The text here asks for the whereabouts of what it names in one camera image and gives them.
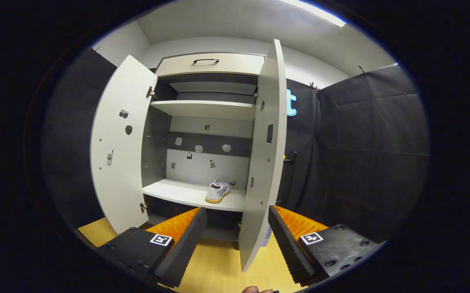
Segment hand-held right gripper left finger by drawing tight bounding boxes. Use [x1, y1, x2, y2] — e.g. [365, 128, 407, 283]
[97, 207, 208, 289]

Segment white cabinet door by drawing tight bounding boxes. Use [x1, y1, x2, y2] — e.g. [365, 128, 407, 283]
[90, 55, 158, 234]
[238, 39, 288, 272]

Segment white cabinet drawer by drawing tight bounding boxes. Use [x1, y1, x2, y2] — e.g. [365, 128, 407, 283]
[155, 53, 265, 77]

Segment black backdrop cloth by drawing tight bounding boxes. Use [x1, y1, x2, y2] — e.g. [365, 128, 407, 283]
[276, 64, 430, 243]
[42, 48, 117, 228]

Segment white thick cabinet shelf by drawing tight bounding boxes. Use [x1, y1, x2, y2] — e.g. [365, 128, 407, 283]
[142, 178, 247, 212]

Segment white shoe cabinet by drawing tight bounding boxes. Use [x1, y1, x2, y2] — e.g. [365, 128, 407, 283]
[139, 52, 266, 249]

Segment white thin cabinet shelf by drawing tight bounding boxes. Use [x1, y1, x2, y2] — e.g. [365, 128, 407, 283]
[149, 100, 257, 121]

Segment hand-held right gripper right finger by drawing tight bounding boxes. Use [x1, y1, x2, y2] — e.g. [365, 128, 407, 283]
[268, 205, 384, 287]

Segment white canvas shoe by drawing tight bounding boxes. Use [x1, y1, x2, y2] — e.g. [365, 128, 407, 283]
[205, 179, 231, 203]

